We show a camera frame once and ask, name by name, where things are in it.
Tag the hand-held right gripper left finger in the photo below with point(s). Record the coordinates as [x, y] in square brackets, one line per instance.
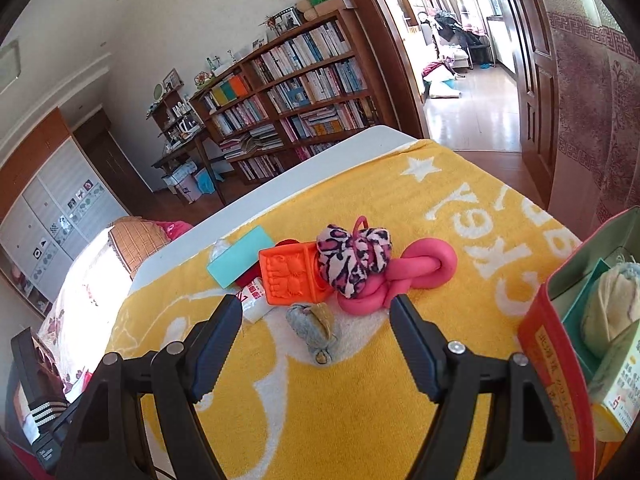
[212, 355]

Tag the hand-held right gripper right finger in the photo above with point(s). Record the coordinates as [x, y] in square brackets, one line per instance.
[415, 350]

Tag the grey sock ball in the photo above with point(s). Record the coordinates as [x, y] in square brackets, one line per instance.
[310, 327]

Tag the teal box lid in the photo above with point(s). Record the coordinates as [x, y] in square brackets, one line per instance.
[240, 257]

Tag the clear plastic bag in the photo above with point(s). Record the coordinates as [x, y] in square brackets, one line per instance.
[222, 250]

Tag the red-orange rubber cube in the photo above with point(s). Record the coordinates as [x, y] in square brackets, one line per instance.
[285, 275]

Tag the pink leopard sock ball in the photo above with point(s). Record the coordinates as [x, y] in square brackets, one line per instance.
[350, 260]

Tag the red metal tin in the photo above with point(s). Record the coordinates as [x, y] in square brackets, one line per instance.
[537, 335]

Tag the striped cream sock ball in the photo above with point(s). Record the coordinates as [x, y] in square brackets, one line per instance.
[610, 310]

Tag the small white tissue packet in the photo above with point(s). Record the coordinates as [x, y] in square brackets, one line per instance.
[252, 300]

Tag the floral bedsheet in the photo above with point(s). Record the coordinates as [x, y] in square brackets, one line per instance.
[80, 300]

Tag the yellow towel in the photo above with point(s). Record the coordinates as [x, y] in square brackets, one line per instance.
[350, 410]

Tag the pink cloth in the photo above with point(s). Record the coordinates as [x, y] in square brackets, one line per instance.
[177, 230]

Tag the checkered pillow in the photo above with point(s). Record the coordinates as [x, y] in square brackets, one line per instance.
[137, 245]

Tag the white wardrobe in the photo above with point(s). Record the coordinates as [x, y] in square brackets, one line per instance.
[50, 220]

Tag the blue bin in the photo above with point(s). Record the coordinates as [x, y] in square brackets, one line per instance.
[204, 182]

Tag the white storage bin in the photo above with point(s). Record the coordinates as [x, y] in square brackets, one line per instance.
[180, 185]

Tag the wooden desk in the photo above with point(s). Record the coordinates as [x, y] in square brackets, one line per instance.
[185, 150]

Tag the brown room door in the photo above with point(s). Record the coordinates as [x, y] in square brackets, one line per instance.
[115, 160]

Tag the small wooden desk shelf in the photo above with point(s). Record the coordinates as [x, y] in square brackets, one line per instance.
[172, 115]

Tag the pile of clothes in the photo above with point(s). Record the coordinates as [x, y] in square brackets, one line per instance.
[440, 77]

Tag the wooden bookshelf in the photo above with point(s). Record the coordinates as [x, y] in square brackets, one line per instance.
[280, 85]

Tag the rows of books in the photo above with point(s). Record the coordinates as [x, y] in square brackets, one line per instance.
[310, 90]

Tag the ceiling light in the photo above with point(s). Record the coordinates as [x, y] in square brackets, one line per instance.
[10, 62]

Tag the wooden sliding door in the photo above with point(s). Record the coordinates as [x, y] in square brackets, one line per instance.
[535, 70]

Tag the chair with dark clothes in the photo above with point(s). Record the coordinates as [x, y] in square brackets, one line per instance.
[455, 35]

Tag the patterned curtain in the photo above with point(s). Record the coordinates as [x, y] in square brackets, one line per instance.
[595, 85]

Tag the photo frame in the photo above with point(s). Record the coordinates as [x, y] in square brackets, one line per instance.
[287, 19]

